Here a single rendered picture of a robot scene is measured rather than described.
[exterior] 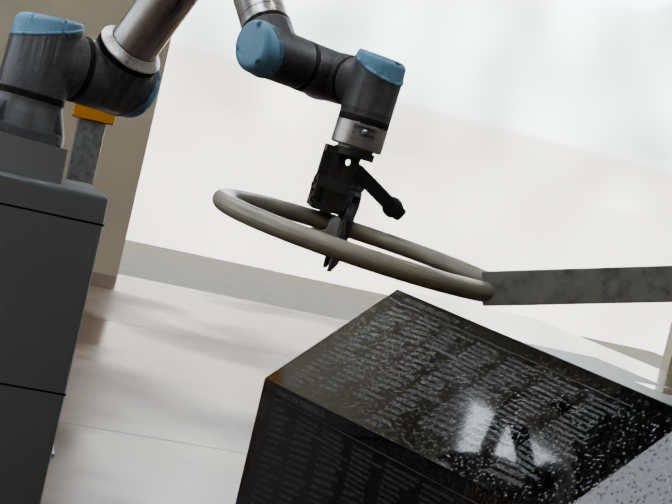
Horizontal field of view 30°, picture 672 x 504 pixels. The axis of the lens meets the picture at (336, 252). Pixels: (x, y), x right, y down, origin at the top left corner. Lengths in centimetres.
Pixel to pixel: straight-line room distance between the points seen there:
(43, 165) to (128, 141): 606
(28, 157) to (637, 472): 155
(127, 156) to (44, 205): 615
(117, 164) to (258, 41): 667
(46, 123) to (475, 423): 126
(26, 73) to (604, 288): 144
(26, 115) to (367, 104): 89
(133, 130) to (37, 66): 604
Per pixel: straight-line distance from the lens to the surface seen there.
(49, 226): 265
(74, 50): 280
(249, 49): 216
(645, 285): 179
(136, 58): 282
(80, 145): 380
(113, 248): 883
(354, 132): 213
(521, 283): 182
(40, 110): 276
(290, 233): 174
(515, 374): 200
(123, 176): 879
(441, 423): 198
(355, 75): 215
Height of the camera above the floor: 99
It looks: 3 degrees down
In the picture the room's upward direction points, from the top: 13 degrees clockwise
